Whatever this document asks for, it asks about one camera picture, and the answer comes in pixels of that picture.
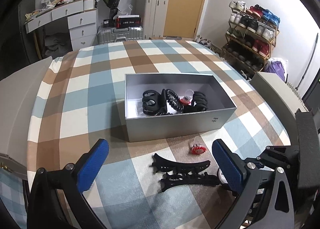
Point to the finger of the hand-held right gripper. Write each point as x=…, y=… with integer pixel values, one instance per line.
x=280, y=154

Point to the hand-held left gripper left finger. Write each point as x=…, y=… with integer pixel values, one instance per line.
x=93, y=166

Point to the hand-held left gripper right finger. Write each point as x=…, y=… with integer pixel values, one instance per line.
x=228, y=166

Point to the white round disc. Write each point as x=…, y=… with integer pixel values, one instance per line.
x=221, y=176

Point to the small red clear clip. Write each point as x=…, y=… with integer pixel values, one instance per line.
x=197, y=149

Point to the large black hair clip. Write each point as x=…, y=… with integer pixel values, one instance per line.
x=187, y=182
x=180, y=165

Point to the silver cardboard box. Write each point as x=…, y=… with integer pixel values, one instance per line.
x=175, y=126

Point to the black hair claw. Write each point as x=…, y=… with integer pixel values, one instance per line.
x=150, y=94
x=200, y=101

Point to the purple bag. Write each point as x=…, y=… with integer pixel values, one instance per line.
x=276, y=69

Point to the black pole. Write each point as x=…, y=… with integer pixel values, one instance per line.
x=310, y=56

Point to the pile of assorted shoes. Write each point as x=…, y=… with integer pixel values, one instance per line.
x=206, y=43

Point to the dark grey bag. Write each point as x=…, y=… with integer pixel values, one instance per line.
x=57, y=45

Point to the wooden shoe rack with shoes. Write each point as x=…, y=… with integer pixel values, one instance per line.
x=252, y=24

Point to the silver suitcase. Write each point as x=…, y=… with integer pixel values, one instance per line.
x=120, y=34

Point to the white desk with drawers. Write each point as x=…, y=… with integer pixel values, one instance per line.
x=81, y=31

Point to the small black box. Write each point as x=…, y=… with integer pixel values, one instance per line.
x=109, y=23

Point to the black box with red ends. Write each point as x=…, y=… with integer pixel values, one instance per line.
x=128, y=21

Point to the clear plastic bag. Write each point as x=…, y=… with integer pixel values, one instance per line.
x=126, y=10

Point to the white suitcase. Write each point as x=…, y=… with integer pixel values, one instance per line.
x=151, y=16

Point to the black wrapped bouquet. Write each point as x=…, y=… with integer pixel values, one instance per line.
x=110, y=2

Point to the wooden door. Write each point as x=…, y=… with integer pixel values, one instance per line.
x=185, y=7

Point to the pile of papers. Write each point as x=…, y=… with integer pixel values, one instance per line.
x=52, y=3

